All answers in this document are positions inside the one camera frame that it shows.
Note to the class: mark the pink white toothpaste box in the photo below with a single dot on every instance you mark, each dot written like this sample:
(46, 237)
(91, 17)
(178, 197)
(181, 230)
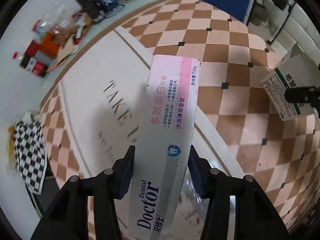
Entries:
(163, 145)

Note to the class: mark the checkered tablecloth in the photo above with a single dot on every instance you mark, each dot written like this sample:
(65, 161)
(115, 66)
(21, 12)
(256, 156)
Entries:
(91, 114)

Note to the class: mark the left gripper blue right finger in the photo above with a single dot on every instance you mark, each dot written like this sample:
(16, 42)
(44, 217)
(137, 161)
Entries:
(199, 171)

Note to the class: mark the checkered cloth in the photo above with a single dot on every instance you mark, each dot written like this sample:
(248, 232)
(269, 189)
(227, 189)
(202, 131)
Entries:
(30, 154)

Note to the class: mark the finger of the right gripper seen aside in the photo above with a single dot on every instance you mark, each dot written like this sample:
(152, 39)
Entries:
(302, 95)

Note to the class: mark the green white medicine box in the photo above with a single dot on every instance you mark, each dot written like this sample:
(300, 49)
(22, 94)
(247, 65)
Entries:
(296, 71)

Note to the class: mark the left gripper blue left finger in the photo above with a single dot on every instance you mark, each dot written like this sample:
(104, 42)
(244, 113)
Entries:
(126, 171)

